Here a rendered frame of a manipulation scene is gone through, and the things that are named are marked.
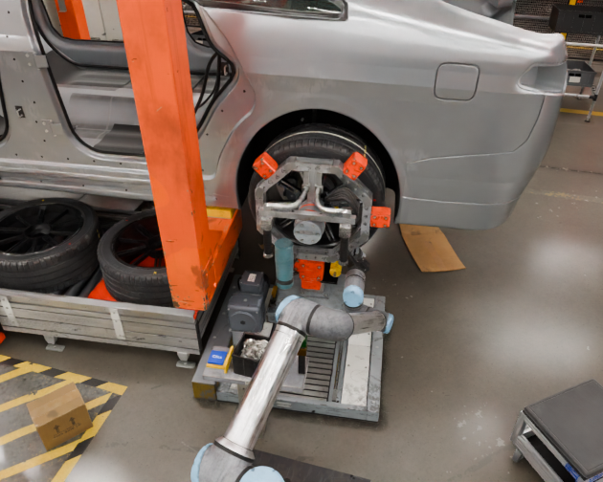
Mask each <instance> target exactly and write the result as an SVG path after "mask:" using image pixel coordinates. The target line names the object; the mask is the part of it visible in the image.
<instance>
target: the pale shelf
mask: <svg viewBox="0 0 603 482"><path fill-rule="evenodd" d="M212 350H215V351H223V352H227V353H228V354H229V351H230V348H228V347H220V346H214V347H213V348H212ZM308 363H309V358H306V373H307V367H308ZM306 373H305V375H298V356H296V358H295V359H294V361H293V364H292V366H291V368H290V370H289V372H288V374H287V376H286V379H285V381H284V383H283V385H282V387H281V389H280V390H286V391H293V392H300V393H303V388H304V383H305V378H306ZM202 377H203V380H206V381H214V382H222V383H235V384H242V385H248V384H249V382H250V380H251V379H252V378H250V377H246V376H242V375H238V374H235V373H234V367H233V358H232V359H231V362H230V365H229V368H228V371H227V374H226V373H224V369H218V368H210V367H207V366H206V367H205V370H204V372H203V375H202Z"/></svg>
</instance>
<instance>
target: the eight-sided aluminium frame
mask: <svg viewBox="0 0 603 482"><path fill-rule="evenodd" d="M344 165H345V164H344V163H342V162H341V161H340V160H335V159H333V160H331V159H319V158H306V157H297V156H295V157H294V156H290V157H289V158H287V159H285V161H284V162H283V163H282V164H280V165H279V166H278V168H277V171H276V172H275V173H274V174H273V175H272V176H271V177H269V178H268V179H267V180H264V179H262V180H261V181H260V182H259V183H258V184H257V187H256V189H255V197H256V215H257V210H258V208H259V207H263V205H264V203H266V191H267V190H268V189H269V188H270V187H272V186H273V185H274V184H275V183H277V182H278V181H279V180H280V179H282V178H283V177H284V176H285V175H286V174H288V173H289V172H290V171H291V170H296V171H309V172H322V173H331V174H335V175H336V176H337V177H338V178H339V179H340V180H341V181H342V182H343V183H344V184H345V185H346V186H347V187H348V188H349V189H350V190H351V191H352V192H353V193H354V194H355V195H356V196H357V197H358V198H359V199H360V200H361V201H362V202H363V209H362V222H361V229H360V230H359V231H357V232H356V233H354V234H353V235H351V236H350V237H349V238H348V250H349V251H350V252H351V251H353V250H354V249H356V248H357V247H359V246H360V245H362V244H365V242H366V241H368V240H369V223H370V213H371V206H372V192H371V191H370V190H369V188H367V187H366V186H365V185H364V184H363V183H362V182H361V181H360V180H359V179H358V178H356V179H355V180H354V181H353V180H352V179H350V178H349V177H348V176H347V175H345V173H343V171H344ZM261 217H262V216H258V215H257V230H258V231H259V232H260V233H262V234H263V230H262V229H261V227H260V219H261ZM271 233H272V243H273V244H274V245H275V242H276V241H277V240H279V239H281V238H286V237H285V236H284V235H282V234H281V233H280V232H279V231H278V230H277V229H276V228H275V227H273V228H272V230H271ZM339 250H340V244H339V245H338V246H336V247H335V248H333V249H324V248H314V247H305V246H295V245H293V251H294V259H296V258H298V259H303V260H313V261H323V262H327V263H329V262H331V263H334V262H336V261H338V260H339V258H340V255H339V254H338V251H339Z"/></svg>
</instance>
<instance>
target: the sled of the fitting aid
mask: <svg viewBox="0 0 603 482"><path fill-rule="evenodd" d="M278 294H279V287H278V286H277V285H276V282H275V286H274V288H273V291H272V295H271V298H270V301H269V304H268V308H267V311H266V321H267V322H272V323H278V322H277V321H276V313H277V309H278V308H277V307H276V301H277V298H278Z"/></svg>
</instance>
